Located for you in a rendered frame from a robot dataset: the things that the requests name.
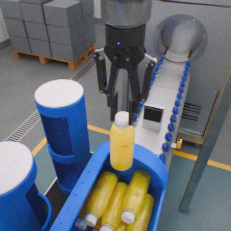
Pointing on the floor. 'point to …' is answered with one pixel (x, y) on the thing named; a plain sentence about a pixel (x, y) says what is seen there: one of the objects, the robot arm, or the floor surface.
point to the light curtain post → (209, 141)
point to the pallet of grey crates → (51, 29)
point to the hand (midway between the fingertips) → (122, 109)
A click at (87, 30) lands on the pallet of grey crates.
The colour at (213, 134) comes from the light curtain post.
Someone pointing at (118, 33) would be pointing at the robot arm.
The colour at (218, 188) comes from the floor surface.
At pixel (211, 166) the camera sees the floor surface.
